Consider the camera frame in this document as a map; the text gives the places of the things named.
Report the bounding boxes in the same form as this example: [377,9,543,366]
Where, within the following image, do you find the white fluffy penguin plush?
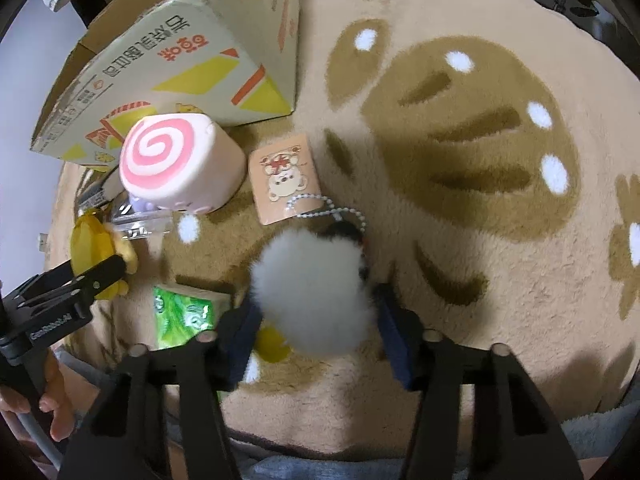
[250,220,375,358]

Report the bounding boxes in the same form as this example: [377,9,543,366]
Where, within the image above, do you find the pink swirl roll plush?
[118,113,246,214]

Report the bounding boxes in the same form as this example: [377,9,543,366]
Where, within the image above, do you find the green tissue pack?
[153,285,231,349]

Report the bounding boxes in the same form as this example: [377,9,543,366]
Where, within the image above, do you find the person's left hand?
[1,350,75,442]

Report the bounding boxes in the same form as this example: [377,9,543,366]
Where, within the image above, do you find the open cardboard box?
[30,0,299,170]

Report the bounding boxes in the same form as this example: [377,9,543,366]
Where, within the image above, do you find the clear bag with purple toy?
[75,168,174,240]

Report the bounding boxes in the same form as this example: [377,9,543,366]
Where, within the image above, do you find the yellow dog plush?
[70,208,139,275]

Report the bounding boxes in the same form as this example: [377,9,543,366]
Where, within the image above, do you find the bear picture card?
[248,134,322,226]

